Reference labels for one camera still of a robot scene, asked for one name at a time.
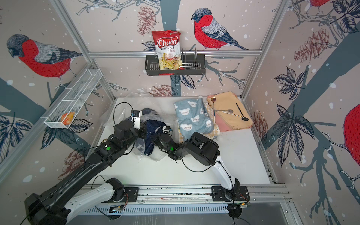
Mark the rainbow metallic spoon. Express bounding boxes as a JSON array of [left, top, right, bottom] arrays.
[[211, 96, 216, 117]]

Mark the light blue bear blanket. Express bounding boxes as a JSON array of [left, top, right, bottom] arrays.
[[173, 98, 214, 140]]

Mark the red cassava chips bag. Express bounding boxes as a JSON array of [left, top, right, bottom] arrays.
[[151, 30, 182, 70]]

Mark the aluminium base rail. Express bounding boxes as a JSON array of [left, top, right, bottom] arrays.
[[70, 184, 290, 204]]

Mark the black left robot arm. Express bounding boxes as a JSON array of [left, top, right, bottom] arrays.
[[24, 121, 146, 225]]

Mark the navy blue star blanket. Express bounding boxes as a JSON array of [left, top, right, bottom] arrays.
[[141, 108, 166, 156]]

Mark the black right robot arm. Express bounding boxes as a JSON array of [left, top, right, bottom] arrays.
[[152, 132, 241, 202]]

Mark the dark grey wall rack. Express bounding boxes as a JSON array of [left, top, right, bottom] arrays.
[[145, 50, 206, 76]]

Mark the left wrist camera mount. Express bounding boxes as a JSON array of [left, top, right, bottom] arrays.
[[130, 110, 142, 129]]

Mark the black spoon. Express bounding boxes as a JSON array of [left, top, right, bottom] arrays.
[[236, 103, 249, 121]]

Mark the beige checkered blanket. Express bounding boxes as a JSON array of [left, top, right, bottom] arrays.
[[178, 105, 221, 143]]

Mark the clear plastic vacuum bag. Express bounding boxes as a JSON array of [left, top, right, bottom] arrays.
[[94, 101, 180, 163]]

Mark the orange item in basket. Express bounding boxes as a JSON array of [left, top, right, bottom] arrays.
[[60, 112, 75, 126]]

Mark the silver spoon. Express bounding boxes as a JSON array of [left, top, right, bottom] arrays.
[[215, 109, 233, 113]]

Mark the white wire mesh basket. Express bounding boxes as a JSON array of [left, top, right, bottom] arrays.
[[44, 68, 103, 129]]

